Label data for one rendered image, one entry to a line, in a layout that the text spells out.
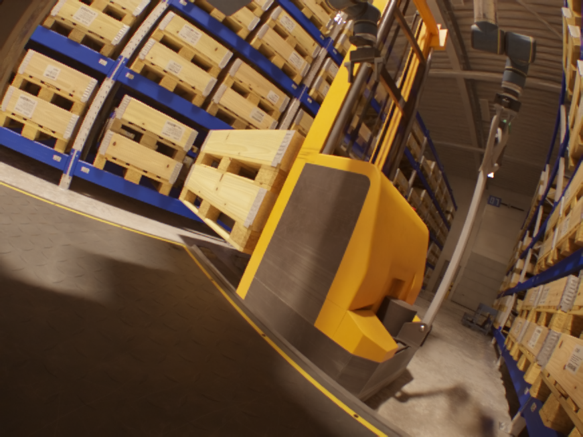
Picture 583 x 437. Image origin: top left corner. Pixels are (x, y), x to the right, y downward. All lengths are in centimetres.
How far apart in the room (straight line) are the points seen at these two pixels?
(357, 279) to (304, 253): 25
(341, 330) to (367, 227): 35
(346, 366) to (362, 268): 33
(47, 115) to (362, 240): 247
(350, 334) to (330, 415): 49
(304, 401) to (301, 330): 59
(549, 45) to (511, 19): 132
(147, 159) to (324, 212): 185
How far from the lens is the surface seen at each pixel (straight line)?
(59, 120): 250
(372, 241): 85
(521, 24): 866
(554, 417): 123
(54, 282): 44
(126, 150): 244
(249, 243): 131
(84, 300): 42
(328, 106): 136
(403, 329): 115
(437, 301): 113
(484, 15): 119
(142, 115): 245
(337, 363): 89
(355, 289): 85
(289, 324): 100
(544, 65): 975
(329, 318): 89
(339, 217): 93
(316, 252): 95
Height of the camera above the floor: 58
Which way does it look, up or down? level
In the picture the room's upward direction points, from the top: 24 degrees clockwise
